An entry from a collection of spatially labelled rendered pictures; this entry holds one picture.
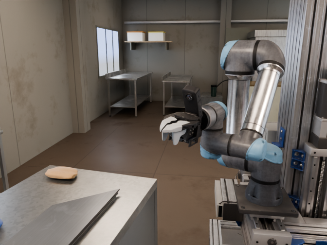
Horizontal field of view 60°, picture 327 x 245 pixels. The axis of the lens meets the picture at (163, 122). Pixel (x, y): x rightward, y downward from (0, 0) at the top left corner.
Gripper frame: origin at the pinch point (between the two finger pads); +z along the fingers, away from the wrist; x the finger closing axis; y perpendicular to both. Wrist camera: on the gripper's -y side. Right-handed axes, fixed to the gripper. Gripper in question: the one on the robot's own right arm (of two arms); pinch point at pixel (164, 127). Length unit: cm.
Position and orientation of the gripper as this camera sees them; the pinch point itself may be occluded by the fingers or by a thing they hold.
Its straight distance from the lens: 72.0
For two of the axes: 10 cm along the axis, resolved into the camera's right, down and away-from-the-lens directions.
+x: -8.2, -2.7, 5.0
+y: -1.1, 9.4, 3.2
